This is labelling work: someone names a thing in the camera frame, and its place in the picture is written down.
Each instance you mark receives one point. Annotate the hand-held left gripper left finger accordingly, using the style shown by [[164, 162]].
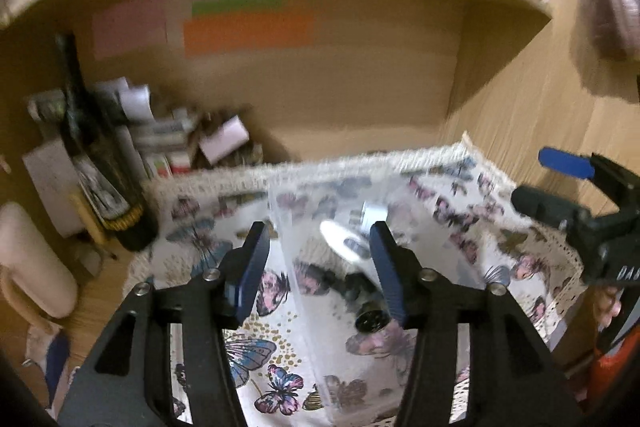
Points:
[[247, 277]]

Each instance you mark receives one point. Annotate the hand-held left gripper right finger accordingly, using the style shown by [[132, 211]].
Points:
[[387, 277]]

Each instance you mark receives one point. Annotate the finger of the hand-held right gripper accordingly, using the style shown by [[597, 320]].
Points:
[[565, 162], [540, 202]]

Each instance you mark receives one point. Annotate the small black object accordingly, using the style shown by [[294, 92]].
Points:
[[350, 287]]

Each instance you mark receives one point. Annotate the small silver box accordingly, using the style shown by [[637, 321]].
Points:
[[372, 213]]

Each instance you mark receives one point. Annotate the clear plastic container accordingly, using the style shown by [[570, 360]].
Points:
[[310, 217]]

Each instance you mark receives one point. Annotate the person's right hand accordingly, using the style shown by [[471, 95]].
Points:
[[607, 307]]

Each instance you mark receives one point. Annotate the butterfly print tablecloth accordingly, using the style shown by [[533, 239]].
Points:
[[270, 287]]

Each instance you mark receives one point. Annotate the orange red cloth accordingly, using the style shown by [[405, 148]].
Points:
[[615, 372]]

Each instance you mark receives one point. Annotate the pale pink small box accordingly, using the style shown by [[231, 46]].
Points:
[[225, 139]]

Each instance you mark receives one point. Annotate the pile of small boxes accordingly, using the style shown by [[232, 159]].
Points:
[[165, 137]]

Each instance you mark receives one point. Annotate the dark glass bottle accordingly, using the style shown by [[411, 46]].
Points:
[[100, 167]]

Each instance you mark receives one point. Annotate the blue cloth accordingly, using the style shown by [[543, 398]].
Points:
[[57, 362]]

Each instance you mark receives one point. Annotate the white carton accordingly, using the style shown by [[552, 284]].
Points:
[[50, 187]]

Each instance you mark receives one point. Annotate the orange sticky note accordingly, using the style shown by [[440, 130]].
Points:
[[250, 34]]

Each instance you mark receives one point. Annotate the green sticky note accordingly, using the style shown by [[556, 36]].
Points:
[[235, 4]]

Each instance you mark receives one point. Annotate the pink sticky note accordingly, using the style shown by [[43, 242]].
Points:
[[130, 27]]

